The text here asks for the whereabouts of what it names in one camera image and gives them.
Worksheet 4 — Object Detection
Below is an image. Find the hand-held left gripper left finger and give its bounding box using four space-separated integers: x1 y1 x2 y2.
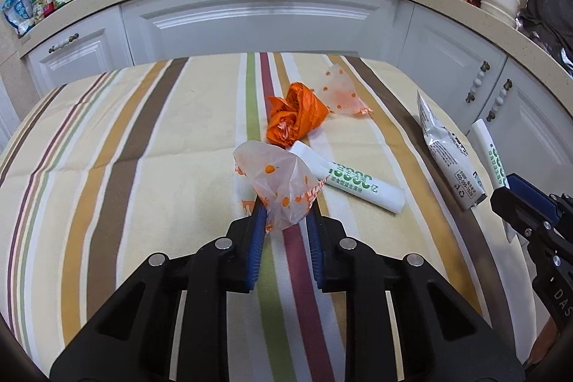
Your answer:
49 203 269 382

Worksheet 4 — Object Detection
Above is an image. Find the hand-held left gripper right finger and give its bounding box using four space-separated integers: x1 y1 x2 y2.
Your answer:
304 203 524 382

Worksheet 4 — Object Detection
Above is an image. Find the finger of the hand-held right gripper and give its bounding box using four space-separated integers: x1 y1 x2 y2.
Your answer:
508 174 562 213
490 187 551 238

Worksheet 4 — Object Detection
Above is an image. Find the clear bag with orange print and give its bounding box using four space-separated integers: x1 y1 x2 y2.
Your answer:
233 141 324 233

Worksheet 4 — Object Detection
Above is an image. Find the white wrapper green print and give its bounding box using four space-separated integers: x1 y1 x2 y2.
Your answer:
289 141 405 215

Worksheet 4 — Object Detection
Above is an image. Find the silver white snack packet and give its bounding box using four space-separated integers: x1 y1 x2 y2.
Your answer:
416 90 488 212

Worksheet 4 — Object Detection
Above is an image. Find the small orange plastic bag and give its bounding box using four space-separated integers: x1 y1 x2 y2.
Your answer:
265 82 332 149

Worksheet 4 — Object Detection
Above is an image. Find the clear bag with orange dots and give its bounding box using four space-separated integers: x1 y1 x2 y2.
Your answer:
321 63 374 118

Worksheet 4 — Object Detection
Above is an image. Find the person's right hand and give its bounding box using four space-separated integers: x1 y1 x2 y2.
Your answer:
524 317 562 367

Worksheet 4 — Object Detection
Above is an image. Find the striped tablecloth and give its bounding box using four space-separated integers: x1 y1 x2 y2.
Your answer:
0 51 538 382

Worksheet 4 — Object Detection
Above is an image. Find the white kitchen cabinet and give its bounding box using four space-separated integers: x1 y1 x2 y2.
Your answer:
24 0 573 231

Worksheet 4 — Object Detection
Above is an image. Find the blue white packet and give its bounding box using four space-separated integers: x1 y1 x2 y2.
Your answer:
2 0 35 36

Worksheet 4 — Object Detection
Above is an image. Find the cabinet door handle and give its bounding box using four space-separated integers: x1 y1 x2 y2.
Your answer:
466 61 490 103
487 80 512 121

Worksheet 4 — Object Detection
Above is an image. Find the drawer handle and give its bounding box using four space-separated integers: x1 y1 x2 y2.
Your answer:
48 34 80 54

